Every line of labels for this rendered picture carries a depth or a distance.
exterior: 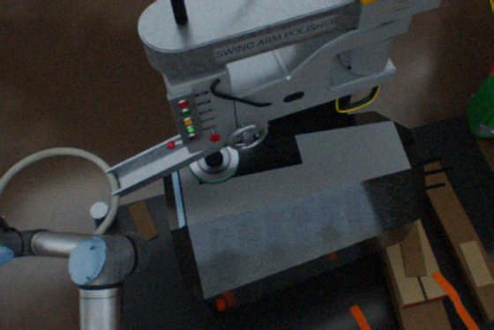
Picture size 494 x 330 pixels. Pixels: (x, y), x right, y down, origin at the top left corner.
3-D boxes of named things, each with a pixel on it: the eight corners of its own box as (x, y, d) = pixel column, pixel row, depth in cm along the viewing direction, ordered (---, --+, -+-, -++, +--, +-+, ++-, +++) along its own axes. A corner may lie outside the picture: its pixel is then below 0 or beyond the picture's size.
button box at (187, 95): (202, 133, 192) (190, 86, 167) (205, 139, 191) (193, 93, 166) (181, 140, 190) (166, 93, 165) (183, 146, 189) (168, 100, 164)
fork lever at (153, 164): (256, 96, 219) (252, 90, 215) (273, 133, 211) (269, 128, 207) (109, 167, 223) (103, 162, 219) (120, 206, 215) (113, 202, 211)
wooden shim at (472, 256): (458, 244, 297) (459, 243, 295) (475, 241, 298) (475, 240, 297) (475, 288, 285) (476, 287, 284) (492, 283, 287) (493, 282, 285)
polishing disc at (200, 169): (205, 191, 224) (205, 189, 223) (181, 153, 232) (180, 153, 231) (247, 166, 230) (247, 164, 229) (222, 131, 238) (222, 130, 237)
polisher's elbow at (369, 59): (330, 49, 209) (334, 13, 191) (370, 32, 213) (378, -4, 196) (355, 84, 201) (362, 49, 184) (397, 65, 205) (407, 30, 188)
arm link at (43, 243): (170, 231, 156) (41, 224, 194) (136, 236, 146) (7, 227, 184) (170, 271, 156) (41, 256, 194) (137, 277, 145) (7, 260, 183)
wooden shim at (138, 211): (128, 207, 314) (127, 206, 313) (144, 200, 317) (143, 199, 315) (142, 243, 304) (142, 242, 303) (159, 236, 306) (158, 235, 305)
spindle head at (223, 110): (259, 88, 218) (254, 8, 178) (278, 131, 208) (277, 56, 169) (175, 114, 211) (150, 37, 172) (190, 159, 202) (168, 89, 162)
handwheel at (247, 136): (258, 123, 207) (258, 101, 193) (268, 145, 202) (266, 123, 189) (222, 136, 204) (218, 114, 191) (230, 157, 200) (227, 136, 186)
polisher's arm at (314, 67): (368, 62, 230) (389, -28, 186) (392, 102, 220) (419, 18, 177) (206, 112, 217) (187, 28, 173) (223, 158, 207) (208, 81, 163)
